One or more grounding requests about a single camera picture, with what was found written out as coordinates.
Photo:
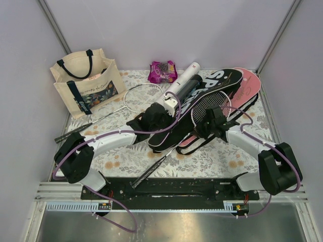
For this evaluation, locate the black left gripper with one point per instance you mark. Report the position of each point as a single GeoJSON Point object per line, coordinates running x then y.
{"type": "Point", "coordinates": [171, 119]}

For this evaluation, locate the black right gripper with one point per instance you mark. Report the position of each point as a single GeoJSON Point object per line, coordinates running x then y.
{"type": "Point", "coordinates": [198, 129]}

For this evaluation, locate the black frame badminton racket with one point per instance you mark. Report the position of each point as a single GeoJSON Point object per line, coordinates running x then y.
{"type": "Point", "coordinates": [137, 99]}

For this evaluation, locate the white frame racket black handle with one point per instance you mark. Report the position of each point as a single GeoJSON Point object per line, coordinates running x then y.
{"type": "Point", "coordinates": [196, 116]}

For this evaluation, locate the white shuttlecock tube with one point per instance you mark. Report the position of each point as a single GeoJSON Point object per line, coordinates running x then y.
{"type": "Point", "coordinates": [175, 87]}

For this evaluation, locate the black racket cover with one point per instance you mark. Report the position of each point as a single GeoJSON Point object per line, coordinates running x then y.
{"type": "Point", "coordinates": [227, 88]}

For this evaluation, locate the pink racket cover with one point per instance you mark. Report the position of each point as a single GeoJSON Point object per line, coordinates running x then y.
{"type": "Point", "coordinates": [245, 97]}

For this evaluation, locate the black shuttlecock tube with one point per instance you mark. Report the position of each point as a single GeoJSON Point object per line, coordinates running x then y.
{"type": "Point", "coordinates": [188, 87]}

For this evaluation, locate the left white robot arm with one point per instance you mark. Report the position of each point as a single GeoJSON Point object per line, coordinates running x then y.
{"type": "Point", "coordinates": [75, 156]}

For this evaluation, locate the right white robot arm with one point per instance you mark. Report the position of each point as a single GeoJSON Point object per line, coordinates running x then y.
{"type": "Point", "coordinates": [277, 167]}

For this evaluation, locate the floral patterned table mat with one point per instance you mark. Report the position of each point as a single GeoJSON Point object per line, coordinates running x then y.
{"type": "Point", "coordinates": [106, 144]}

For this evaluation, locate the purple snack packet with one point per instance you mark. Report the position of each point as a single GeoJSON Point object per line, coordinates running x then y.
{"type": "Point", "coordinates": [162, 72]}

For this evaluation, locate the beige canvas tote bag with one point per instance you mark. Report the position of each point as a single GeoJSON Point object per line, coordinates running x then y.
{"type": "Point", "coordinates": [86, 81]}

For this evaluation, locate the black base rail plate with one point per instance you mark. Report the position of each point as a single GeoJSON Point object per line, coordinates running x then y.
{"type": "Point", "coordinates": [177, 193]}

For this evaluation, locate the white cable duct strip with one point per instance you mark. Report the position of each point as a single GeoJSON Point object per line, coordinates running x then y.
{"type": "Point", "coordinates": [99, 207]}

